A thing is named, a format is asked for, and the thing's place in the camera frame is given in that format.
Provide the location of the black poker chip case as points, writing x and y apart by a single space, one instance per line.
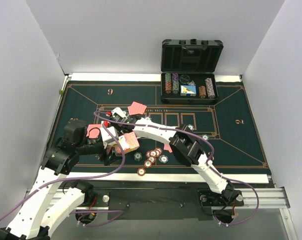
196 58

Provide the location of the red poker chip stack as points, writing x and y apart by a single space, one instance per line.
152 155

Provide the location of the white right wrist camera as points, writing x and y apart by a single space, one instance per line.
120 112

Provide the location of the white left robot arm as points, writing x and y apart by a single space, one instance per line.
36 219

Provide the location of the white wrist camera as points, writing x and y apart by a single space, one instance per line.
120 112
108 134

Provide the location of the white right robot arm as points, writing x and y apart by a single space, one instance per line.
188 149

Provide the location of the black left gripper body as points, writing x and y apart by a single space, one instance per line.
110 155

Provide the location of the blue poker chip stack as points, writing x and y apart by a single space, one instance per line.
163 159

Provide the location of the orange chip row in case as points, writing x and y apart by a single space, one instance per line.
202 92

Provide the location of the green orange chip row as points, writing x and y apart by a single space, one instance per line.
168 83

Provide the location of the dark green poker table mat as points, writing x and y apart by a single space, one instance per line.
228 123

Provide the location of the green poker chip stack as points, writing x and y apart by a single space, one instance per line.
138 156

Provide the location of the moved green chip stack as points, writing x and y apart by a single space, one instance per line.
205 137

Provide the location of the red playing card deck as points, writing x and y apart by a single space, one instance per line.
128 141

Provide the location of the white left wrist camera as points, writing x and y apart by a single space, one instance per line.
108 134

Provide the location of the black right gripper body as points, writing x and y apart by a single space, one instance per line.
118 122

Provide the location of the aluminium front rail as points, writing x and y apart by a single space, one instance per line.
268 198

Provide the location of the purple chip row in case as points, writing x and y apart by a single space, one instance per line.
210 88

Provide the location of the blue boxed card deck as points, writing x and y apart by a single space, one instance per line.
188 90

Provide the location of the black dealer button in case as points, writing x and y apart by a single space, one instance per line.
184 79

